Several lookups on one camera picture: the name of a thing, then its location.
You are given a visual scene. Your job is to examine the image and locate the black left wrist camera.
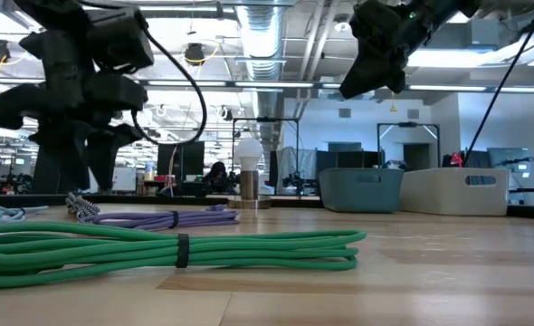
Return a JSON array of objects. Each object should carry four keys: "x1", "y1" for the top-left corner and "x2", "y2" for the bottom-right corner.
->
[{"x1": 0, "y1": 83, "x2": 49, "y2": 131}]

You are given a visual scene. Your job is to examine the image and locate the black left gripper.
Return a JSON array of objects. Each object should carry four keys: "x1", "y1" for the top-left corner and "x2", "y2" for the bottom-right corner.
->
[{"x1": 20, "y1": 6, "x2": 156, "y2": 192}]

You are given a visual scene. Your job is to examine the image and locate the dark office partition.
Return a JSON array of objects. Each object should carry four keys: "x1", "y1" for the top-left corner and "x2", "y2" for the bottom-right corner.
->
[{"x1": 315, "y1": 142, "x2": 386, "y2": 171}]

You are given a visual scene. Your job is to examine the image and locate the black background monitors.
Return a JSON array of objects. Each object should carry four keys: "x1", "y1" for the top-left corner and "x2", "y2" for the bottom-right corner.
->
[{"x1": 157, "y1": 140, "x2": 205, "y2": 182}]

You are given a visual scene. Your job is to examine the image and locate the light blue USB cable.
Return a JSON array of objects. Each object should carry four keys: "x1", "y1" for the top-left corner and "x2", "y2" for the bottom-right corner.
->
[{"x1": 0, "y1": 205, "x2": 50, "y2": 226}]

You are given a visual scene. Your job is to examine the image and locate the green USB cable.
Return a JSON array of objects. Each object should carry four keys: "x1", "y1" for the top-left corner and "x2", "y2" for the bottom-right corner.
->
[{"x1": 0, "y1": 220, "x2": 367, "y2": 290}]

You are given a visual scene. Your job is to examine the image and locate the silver ventilation duct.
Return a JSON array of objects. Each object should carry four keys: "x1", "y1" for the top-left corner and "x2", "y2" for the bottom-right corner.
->
[{"x1": 235, "y1": 0, "x2": 291, "y2": 150}]

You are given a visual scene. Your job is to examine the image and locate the black white braided USB cable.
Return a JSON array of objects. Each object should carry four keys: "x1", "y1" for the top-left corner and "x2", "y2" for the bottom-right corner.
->
[{"x1": 64, "y1": 192, "x2": 101, "y2": 220}]

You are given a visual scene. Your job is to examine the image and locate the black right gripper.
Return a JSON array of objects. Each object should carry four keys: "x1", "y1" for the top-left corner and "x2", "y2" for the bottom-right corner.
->
[{"x1": 339, "y1": 0, "x2": 413, "y2": 101}]

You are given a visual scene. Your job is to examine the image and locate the lavender USB cable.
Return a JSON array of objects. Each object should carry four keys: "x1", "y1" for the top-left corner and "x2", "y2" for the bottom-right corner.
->
[{"x1": 80, "y1": 204, "x2": 242, "y2": 231}]

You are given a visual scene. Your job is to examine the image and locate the teal plastic bin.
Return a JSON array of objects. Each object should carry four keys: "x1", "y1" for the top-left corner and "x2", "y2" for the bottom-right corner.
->
[{"x1": 318, "y1": 168, "x2": 405, "y2": 214}]

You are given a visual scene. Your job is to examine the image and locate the white bulb table lamp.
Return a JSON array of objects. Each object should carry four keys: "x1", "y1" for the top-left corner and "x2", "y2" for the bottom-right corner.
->
[{"x1": 227, "y1": 137, "x2": 272, "y2": 210}]

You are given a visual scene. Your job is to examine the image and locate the long black right arm cable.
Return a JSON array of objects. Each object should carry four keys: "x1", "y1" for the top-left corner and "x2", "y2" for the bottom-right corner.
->
[{"x1": 462, "y1": 0, "x2": 534, "y2": 168}]

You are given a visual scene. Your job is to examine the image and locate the person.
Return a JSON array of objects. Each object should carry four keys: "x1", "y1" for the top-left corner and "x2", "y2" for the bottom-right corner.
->
[{"x1": 202, "y1": 161, "x2": 230, "y2": 195}]

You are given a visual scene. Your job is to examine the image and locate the black aluminium table frame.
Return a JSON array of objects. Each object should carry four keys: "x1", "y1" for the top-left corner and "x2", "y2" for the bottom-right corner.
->
[{"x1": 0, "y1": 192, "x2": 534, "y2": 222}]

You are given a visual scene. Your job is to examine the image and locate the white cabinet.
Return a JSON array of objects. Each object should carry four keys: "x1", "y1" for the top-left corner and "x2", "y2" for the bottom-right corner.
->
[{"x1": 112, "y1": 166, "x2": 138, "y2": 192}]

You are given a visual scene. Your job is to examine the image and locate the white plastic bin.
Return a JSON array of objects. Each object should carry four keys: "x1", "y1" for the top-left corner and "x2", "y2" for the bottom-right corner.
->
[{"x1": 398, "y1": 167, "x2": 511, "y2": 217}]

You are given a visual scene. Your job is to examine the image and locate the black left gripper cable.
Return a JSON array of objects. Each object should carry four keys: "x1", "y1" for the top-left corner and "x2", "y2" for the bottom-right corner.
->
[{"x1": 129, "y1": 17, "x2": 208, "y2": 147}]

